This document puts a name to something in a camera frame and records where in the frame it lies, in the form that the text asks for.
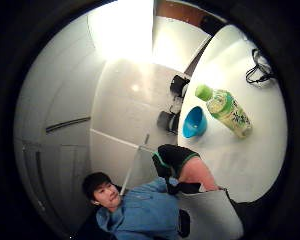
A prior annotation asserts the blue bowl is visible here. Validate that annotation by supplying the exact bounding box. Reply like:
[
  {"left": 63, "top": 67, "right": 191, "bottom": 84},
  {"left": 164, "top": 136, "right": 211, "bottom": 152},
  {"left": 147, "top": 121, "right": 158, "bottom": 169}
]
[{"left": 181, "top": 105, "right": 208, "bottom": 139}]

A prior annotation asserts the black chair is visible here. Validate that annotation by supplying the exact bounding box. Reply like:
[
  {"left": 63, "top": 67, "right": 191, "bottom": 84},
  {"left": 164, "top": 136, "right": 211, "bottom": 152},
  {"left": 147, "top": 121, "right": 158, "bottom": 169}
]
[
  {"left": 156, "top": 105, "right": 182, "bottom": 135},
  {"left": 169, "top": 74, "right": 192, "bottom": 98}
]

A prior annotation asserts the the person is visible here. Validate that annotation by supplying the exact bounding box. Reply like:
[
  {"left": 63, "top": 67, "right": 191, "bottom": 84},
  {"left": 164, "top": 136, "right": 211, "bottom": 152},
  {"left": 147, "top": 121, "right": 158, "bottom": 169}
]
[{"left": 81, "top": 171, "right": 191, "bottom": 240}]

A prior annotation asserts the green tea plastic bottle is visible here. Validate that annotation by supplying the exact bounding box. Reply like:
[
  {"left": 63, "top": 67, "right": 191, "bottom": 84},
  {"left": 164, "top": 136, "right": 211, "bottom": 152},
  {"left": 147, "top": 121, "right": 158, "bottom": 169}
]
[{"left": 194, "top": 83, "right": 254, "bottom": 140}]

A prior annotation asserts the white door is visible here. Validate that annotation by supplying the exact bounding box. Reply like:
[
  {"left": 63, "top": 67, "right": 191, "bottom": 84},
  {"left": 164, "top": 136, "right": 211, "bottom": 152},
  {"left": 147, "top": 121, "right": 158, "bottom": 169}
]
[{"left": 21, "top": 141, "right": 91, "bottom": 231}]

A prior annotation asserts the brown wooden panel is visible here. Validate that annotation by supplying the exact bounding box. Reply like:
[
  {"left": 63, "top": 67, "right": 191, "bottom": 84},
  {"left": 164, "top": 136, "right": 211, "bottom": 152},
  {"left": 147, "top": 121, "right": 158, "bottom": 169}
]
[{"left": 155, "top": 0, "right": 208, "bottom": 28}]

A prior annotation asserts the grey wall rail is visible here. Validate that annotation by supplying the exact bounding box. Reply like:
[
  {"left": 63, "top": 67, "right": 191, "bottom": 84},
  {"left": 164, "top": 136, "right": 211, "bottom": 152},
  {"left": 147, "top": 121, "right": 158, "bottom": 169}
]
[{"left": 45, "top": 116, "right": 92, "bottom": 134}]

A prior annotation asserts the black cable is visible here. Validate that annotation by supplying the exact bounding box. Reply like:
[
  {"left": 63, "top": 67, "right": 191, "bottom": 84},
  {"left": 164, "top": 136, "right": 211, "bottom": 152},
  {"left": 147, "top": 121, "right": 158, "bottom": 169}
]
[{"left": 245, "top": 48, "right": 278, "bottom": 86}]

